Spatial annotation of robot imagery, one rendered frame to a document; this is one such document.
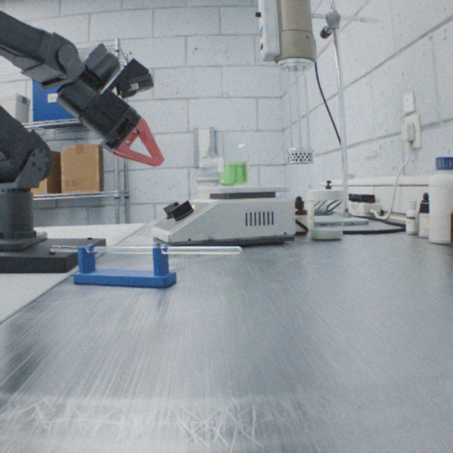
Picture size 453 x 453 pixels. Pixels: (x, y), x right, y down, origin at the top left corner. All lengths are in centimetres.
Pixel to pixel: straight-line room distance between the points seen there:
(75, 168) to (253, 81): 127
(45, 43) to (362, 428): 67
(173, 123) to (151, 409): 304
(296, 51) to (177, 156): 211
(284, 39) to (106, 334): 97
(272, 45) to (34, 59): 62
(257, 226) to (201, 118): 249
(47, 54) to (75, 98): 9
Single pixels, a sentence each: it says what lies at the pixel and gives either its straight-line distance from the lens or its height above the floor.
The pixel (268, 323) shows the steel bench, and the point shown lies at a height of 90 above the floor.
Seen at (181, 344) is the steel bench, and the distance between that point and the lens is 28.
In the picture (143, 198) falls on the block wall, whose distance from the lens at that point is 319.
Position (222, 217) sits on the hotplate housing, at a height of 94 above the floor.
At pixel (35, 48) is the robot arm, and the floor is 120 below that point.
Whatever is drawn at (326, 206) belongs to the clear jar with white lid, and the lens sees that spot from 79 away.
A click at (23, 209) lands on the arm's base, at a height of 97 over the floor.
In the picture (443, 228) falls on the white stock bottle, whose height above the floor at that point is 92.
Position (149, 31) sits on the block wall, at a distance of 337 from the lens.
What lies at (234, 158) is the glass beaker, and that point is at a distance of 76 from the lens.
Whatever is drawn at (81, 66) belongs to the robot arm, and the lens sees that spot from 78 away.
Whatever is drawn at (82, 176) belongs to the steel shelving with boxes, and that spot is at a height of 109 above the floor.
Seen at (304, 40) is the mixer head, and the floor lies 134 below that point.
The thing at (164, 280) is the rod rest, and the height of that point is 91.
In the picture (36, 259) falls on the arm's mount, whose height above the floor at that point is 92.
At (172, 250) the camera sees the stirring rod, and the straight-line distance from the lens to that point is 45.
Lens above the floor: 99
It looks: 4 degrees down
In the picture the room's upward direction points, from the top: 2 degrees counter-clockwise
